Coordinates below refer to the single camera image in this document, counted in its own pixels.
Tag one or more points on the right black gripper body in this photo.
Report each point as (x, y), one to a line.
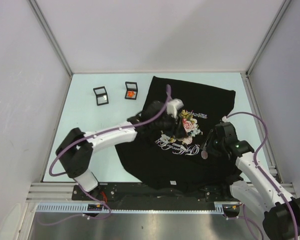
(216, 144)

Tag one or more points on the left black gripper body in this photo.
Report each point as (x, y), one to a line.
(167, 125)

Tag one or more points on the round pink brooch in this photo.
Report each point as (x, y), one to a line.
(204, 154)

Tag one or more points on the red leaf brooch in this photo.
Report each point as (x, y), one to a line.
(130, 94)

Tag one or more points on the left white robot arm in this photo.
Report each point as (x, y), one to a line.
(76, 150)

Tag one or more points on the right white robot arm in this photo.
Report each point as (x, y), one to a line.
(277, 208)

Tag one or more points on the black floral print t-shirt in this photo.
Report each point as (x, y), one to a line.
(161, 161)

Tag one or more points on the right black display box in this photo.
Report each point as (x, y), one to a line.
(131, 86)

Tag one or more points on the black display box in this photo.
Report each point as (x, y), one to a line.
(101, 95)
(131, 86)

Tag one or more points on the left black display box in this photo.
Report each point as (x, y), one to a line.
(101, 95)

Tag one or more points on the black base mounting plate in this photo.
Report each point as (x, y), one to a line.
(113, 191)

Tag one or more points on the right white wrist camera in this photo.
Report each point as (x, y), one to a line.
(224, 119)

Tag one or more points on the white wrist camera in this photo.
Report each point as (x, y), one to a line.
(173, 106)
(224, 119)

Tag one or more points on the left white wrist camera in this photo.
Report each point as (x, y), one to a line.
(173, 106)

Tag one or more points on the white slotted cable duct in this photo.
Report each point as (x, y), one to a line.
(215, 208)

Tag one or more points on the aluminium frame rail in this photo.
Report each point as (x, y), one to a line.
(72, 192)

